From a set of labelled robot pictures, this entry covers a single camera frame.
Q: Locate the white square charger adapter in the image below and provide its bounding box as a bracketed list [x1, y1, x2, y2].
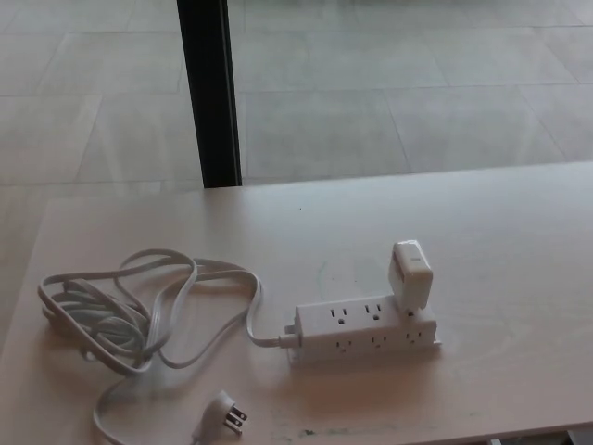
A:
[386, 239, 435, 311]

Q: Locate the white power strip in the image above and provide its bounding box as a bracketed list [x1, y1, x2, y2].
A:
[284, 293, 445, 368]

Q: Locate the white flat power cord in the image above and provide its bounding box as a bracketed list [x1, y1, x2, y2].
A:
[36, 248, 297, 443]

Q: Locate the white angled wall plug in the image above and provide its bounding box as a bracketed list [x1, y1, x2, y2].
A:
[191, 389, 249, 441]

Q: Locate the black window frame post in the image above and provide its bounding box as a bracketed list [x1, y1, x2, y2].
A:
[176, 0, 243, 189]

